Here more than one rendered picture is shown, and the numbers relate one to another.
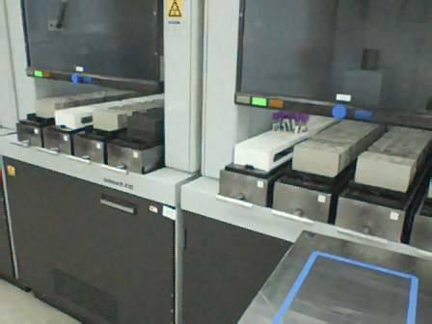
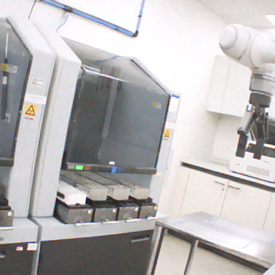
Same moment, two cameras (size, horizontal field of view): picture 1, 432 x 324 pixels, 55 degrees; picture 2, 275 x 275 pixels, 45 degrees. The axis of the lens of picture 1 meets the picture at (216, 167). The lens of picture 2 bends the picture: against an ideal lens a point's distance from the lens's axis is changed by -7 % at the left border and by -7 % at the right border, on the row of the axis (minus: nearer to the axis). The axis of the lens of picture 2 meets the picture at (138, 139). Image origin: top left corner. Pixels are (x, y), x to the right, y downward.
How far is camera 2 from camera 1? 1.45 m
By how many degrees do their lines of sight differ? 78
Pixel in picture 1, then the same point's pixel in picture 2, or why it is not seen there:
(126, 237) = not seen: outside the picture
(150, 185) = (19, 233)
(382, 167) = (121, 191)
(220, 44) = (56, 134)
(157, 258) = not seen: outside the picture
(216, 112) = (49, 175)
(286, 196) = (100, 213)
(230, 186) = (74, 217)
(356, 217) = (124, 214)
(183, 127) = (24, 187)
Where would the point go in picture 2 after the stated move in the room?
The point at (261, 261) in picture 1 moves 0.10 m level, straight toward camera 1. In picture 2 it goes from (85, 251) to (104, 258)
